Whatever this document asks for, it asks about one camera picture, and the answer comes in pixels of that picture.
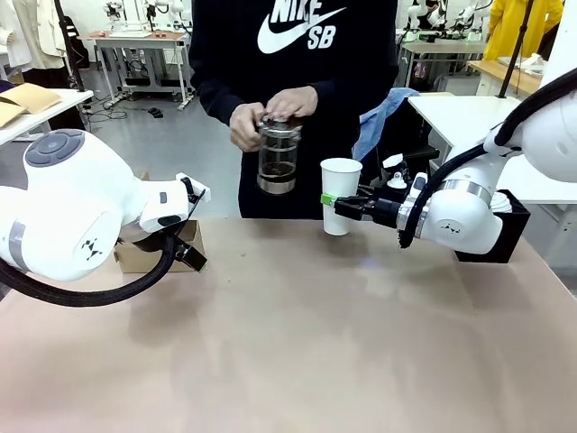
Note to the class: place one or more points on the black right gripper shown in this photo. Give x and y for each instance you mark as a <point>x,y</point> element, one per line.
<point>383,209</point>

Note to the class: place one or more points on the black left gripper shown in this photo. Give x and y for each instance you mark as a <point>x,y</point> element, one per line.
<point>191,259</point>

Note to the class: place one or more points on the white paper cup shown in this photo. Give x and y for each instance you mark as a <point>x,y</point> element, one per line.
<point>340,180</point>

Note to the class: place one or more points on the brown cardboard cup carrier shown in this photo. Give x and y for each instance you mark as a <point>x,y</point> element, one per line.
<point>135,264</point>

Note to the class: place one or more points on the glass french press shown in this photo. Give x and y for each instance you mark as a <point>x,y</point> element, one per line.
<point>277,153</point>

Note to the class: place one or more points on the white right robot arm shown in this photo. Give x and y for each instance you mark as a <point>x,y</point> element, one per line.
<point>464,216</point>

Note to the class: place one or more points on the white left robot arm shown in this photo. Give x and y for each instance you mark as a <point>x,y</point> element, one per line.
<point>67,203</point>

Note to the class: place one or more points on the person's left hand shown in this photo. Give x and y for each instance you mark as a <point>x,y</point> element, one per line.
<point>293,104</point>

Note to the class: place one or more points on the person's right hand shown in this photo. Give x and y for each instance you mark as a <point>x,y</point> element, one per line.
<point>243,126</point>

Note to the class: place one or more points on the black office chair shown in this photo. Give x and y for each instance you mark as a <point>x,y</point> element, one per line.
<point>405,135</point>

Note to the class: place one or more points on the blue cloth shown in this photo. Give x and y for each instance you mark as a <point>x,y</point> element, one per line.
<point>378,117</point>

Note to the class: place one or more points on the black hoodie torso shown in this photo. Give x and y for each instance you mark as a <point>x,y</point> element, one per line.
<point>315,67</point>

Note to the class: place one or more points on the black foot pedal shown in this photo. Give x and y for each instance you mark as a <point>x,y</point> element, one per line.
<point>155,113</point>

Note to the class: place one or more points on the stack of white lids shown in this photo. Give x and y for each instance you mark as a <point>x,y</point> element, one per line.
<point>500,202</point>

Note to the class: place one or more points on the black lid holder box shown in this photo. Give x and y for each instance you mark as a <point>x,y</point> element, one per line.
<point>514,225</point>

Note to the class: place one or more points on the grey table with robots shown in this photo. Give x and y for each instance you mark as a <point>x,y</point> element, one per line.
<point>442,47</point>

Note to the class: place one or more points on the small white side table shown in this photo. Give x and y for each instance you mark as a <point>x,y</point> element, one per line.
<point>67,101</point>

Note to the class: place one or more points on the wooden top table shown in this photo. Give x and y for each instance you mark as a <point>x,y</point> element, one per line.
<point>496,70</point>

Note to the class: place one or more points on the grey background workbench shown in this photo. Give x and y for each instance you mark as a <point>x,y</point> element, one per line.
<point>135,43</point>

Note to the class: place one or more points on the brown paper envelope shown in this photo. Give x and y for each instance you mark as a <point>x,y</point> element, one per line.
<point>36,97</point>
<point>9,116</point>

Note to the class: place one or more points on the black tripod pole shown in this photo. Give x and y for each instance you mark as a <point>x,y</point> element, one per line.
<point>514,54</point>
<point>67,45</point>

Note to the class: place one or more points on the person in yellow jacket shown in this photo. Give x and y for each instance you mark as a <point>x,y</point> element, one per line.
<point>500,27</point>

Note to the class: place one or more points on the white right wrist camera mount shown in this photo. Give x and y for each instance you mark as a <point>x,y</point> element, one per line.
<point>396,180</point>

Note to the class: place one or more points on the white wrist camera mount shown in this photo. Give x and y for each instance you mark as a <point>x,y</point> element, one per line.
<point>396,180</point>
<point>194,181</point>

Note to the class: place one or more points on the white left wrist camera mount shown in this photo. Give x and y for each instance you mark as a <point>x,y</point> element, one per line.
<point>194,181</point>

